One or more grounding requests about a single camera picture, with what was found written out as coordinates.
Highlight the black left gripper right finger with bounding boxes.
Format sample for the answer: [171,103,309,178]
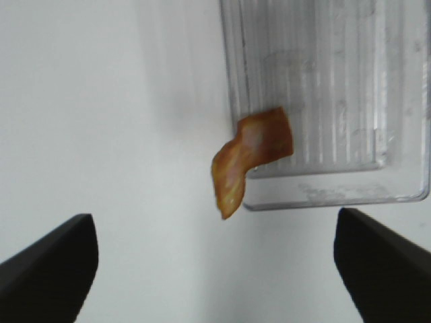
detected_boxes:
[333,208,430,322]

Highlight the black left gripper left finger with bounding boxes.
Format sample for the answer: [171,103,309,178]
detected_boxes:
[1,214,98,322]

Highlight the brown bacon strip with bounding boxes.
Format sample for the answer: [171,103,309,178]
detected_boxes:
[211,106,294,220]

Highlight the left clear plastic tray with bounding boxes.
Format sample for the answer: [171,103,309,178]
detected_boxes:
[220,1,430,211]

